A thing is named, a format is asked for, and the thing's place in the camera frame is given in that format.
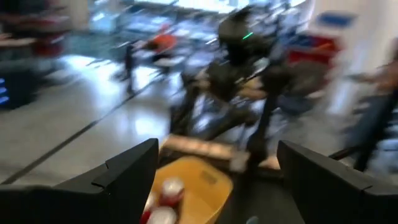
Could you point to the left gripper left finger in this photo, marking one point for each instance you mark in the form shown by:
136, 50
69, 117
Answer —
77, 205

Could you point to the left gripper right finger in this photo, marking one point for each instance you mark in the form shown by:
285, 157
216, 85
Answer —
342, 205

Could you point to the red Coca-Cola can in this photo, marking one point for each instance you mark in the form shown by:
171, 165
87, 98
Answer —
172, 190
149, 202
161, 217

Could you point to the yellow plastic bin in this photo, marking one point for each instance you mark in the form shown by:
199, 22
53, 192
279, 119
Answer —
202, 193

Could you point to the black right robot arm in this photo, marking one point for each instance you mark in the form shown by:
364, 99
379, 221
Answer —
242, 46

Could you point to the computer tower with blue lights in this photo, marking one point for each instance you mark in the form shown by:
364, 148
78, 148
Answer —
12, 93

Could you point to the light wooden table border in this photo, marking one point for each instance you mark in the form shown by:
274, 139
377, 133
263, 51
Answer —
199, 146

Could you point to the red storage rack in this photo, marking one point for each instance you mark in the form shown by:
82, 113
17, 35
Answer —
311, 51

